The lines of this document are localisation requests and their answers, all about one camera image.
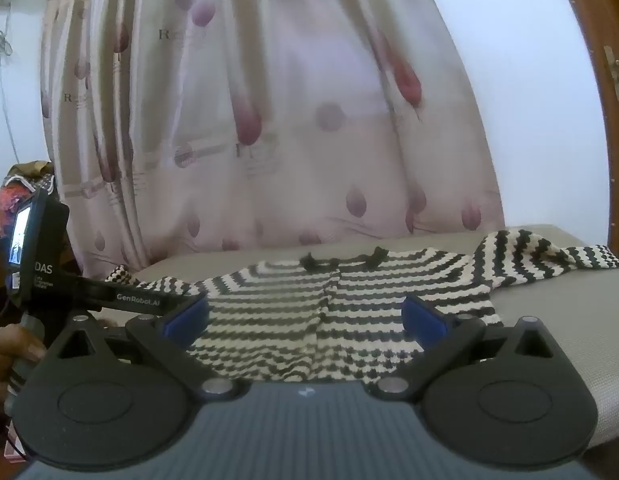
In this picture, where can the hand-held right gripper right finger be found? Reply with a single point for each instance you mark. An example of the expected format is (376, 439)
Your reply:
(424, 321)

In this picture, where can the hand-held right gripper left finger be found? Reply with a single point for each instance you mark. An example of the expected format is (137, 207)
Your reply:
(187, 319)

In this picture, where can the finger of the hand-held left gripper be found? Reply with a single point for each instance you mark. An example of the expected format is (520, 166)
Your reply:
(134, 299)

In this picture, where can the black and white striped sweater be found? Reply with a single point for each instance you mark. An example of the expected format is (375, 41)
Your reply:
(289, 310)

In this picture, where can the colourful clothes pile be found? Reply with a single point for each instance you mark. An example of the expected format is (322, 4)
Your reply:
(19, 195)

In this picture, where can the person's left hand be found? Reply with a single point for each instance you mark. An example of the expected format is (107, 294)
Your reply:
(11, 350)

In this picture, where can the leaf print curtain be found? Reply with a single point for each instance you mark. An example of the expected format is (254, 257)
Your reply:
(289, 110)

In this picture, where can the metal door latch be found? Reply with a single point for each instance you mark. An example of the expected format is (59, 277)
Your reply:
(614, 70)

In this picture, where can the brown wooden door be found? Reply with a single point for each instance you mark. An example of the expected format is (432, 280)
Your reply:
(604, 5)

